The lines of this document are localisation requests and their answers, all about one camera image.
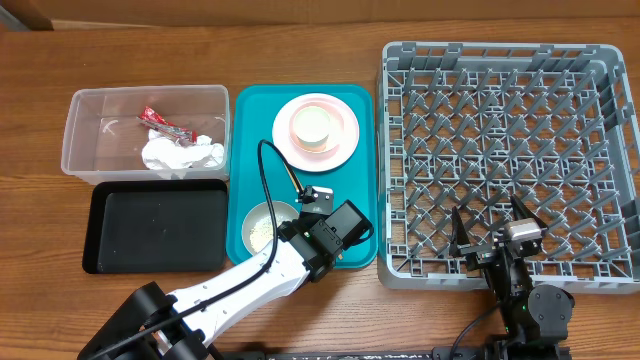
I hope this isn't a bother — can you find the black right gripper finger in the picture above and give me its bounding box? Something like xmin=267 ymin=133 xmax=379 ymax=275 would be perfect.
xmin=449 ymin=207 xmax=471 ymax=258
xmin=510 ymin=195 xmax=548 ymax=230

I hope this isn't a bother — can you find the grey bowl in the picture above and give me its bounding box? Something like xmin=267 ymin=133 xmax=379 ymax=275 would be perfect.
xmin=242 ymin=201 xmax=298 ymax=255

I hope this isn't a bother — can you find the white napkin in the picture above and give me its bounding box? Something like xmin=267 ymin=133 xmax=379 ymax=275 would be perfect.
xmin=141 ymin=129 xmax=224 ymax=170

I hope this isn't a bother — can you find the red snack wrapper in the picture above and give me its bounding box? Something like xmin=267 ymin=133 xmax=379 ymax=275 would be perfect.
xmin=137 ymin=106 xmax=198 ymax=145

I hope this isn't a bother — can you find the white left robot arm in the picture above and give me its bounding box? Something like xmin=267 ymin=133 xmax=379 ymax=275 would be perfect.
xmin=79 ymin=186 xmax=371 ymax=359

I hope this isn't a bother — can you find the grey dishwasher rack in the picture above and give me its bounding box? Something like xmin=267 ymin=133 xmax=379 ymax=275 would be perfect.
xmin=377 ymin=41 xmax=639 ymax=294

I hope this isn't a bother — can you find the clear plastic waste bin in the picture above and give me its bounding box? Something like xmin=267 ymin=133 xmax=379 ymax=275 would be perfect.
xmin=61 ymin=85 xmax=231 ymax=185

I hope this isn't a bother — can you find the wooden chopstick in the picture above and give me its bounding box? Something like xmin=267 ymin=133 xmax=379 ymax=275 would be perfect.
xmin=282 ymin=163 xmax=303 ymax=200
xmin=284 ymin=162 xmax=306 ymax=199

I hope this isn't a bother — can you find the teal serving tray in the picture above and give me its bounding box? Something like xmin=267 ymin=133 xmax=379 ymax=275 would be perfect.
xmin=226 ymin=84 xmax=378 ymax=264

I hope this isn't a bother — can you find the small pink saucer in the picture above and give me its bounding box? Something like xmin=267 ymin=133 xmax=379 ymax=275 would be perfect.
xmin=289 ymin=101 xmax=344 ymax=153

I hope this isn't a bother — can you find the pale green cup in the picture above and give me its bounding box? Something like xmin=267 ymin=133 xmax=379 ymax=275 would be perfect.
xmin=292 ymin=106 xmax=330 ymax=152

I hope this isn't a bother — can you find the pink plate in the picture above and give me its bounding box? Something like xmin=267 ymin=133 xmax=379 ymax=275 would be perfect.
xmin=272 ymin=93 xmax=360 ymax=172

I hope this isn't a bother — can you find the black tray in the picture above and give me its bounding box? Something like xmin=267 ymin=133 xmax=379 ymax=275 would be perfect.
xmin=82 ymin=179 xmax=228 ymax=274

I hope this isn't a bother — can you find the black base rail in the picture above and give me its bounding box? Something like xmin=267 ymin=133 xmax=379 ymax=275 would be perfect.
xmin=221 ymin=347 xmax=572 ymax=360

